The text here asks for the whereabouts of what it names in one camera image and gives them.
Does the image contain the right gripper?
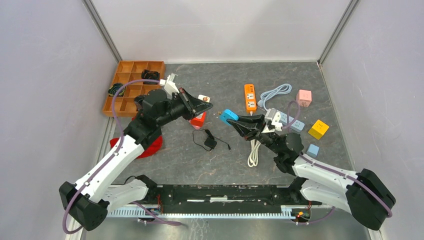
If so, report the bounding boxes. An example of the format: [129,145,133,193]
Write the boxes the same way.
[227,113,282,156]

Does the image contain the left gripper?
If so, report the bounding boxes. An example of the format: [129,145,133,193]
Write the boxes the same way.
[157,88,214,127]

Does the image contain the red cube socket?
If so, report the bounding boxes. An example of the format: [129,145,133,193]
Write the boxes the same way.
[191,112,207,127]

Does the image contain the blue plug adapter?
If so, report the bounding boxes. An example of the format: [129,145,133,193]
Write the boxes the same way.
[219,109,239,126]

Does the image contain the white tiger cube socket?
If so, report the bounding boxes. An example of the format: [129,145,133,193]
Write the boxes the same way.
[198,94,211,103]

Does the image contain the pink triangular power strip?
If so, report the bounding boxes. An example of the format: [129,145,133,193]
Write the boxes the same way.
[189,119,202,130]

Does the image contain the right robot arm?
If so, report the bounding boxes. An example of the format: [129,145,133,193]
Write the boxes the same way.
[226,114,396,231]

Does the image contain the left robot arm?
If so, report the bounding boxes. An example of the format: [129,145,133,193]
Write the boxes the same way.
[59,88,213,234]

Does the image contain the orange power strip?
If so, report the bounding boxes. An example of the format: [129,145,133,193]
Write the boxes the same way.
[244,83,257,116]

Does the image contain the light blue power strip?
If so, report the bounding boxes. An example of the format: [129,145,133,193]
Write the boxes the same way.
[279,111,305,133]

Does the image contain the red cloth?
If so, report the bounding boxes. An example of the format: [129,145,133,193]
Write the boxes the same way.
[104,116,163,160]

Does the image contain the black coiled item top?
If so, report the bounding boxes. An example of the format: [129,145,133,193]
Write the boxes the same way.
[141,69,161,80]

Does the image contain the pink cube socket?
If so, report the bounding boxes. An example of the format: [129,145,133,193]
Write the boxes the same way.
[296,89,312,108]

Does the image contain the small light blue cube socket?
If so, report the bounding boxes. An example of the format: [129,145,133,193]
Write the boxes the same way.
[306,144,320,158]

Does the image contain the yellow cube socket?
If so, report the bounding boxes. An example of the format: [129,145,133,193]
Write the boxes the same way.
[308,119,330,140]

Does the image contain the wooden compartment tray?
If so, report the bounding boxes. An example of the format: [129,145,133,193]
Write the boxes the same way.
[102,60,166,117]

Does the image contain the black green coiled item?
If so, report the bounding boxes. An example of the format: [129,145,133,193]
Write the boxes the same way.
[107,82,126,97]

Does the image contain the white power cord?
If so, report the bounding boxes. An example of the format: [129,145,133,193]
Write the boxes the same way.
[247,112,263,168]

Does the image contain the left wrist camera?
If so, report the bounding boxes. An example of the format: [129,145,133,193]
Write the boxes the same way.
[159,73,180,96]

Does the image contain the black charger with cable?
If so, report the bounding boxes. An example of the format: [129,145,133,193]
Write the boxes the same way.
[192,129,232,152]

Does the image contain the light blue cord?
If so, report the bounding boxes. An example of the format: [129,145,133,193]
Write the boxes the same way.
[258,83,293,112]

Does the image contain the white cable duct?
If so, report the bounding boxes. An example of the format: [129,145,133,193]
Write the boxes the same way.
[107,206,295,220]

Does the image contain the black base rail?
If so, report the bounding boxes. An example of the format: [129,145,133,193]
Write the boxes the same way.
[138,184,320,214]

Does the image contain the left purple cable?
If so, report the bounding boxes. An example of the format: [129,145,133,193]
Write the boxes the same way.
[62,78,183,235]

